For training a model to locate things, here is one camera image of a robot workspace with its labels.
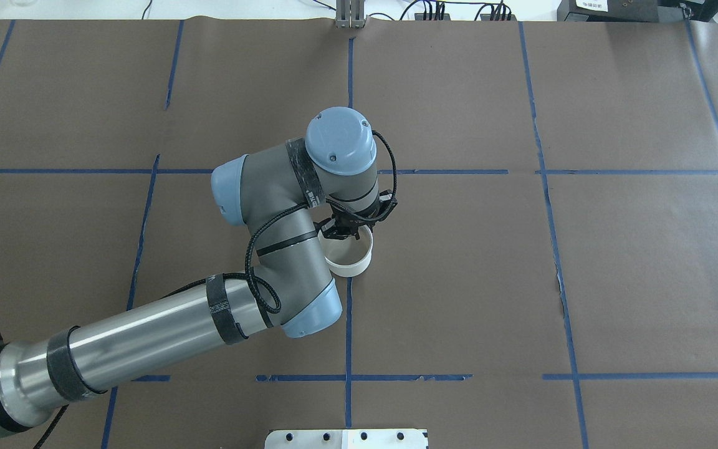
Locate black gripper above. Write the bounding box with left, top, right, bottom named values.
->
left=314, top=191, right=398, bottom=241

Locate white mug with smiley face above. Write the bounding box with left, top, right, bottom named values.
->
left=317, top=226, right=373, bottom=278

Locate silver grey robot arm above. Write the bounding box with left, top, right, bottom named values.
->
left=0, top=106, right=397, bottom=438

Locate lower horizontal blue tape strip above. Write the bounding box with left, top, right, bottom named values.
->
left=132, top=373, right=718, bottom=382

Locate centre vertical blue tape strip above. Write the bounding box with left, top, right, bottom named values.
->
left=344, top=37, right=355, bottom=429

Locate vertical blue tape strip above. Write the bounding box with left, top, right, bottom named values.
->
left=100, top=18, right=185, bottom=448
left=344, top=37, right=355, bottom=429
left=517, top=22, right=590, bottom=448

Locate left vertical blue tape strip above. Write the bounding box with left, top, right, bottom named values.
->
left=100, top=18, right=185, bottom=448

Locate white metal mounting plate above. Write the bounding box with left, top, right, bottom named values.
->
left=263, top=428, right=429, bottom=448

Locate brown paper table cover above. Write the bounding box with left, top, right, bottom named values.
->
left=0, top=17, right=718, bottom=448

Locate black power strip with plugs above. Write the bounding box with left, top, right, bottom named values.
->
left=398, top=1, right=517, bottom=22

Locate right vertical blue tape strip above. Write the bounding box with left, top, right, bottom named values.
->
left=517, top=22, right=590, bottom=448

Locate black device with white label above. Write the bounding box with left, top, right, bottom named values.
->
left=555, top=1, right=688, bottom=23

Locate long horizontal blue tape strip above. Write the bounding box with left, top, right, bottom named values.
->
left=0, top=168, right=718, bottom=176

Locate grey aluminium post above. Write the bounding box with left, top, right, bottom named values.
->
left=334, top=0, right=366, bottom=29

